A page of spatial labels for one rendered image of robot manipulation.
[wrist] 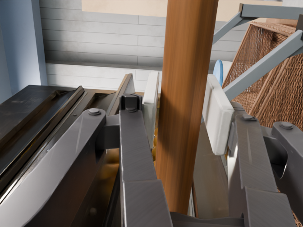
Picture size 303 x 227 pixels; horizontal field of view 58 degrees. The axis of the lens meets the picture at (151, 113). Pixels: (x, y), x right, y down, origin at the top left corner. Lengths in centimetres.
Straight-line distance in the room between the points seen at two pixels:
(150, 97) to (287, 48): 46
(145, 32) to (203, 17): 367
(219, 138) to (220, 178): 90
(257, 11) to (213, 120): 90
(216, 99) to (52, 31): 398
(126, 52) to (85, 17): 70
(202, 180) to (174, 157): 87
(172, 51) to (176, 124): 5
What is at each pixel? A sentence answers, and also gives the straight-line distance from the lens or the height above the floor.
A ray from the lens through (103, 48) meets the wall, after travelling 395.
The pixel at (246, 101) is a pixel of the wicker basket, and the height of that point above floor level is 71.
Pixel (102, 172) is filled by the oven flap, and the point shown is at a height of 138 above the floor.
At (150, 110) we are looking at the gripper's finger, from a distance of 15.
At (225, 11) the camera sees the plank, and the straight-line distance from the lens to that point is 333.
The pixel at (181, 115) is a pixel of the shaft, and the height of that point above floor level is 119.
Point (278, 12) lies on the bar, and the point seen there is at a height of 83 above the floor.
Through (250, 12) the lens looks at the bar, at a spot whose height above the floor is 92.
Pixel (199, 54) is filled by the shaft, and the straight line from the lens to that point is 17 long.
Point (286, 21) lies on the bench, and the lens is 165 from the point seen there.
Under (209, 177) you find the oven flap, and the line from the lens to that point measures 107.
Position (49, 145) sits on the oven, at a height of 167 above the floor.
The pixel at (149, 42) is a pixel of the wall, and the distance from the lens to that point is 384.
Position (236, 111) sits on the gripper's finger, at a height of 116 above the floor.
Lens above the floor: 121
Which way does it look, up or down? 2 degrees up
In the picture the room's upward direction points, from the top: 86 degrees counter-clockwise
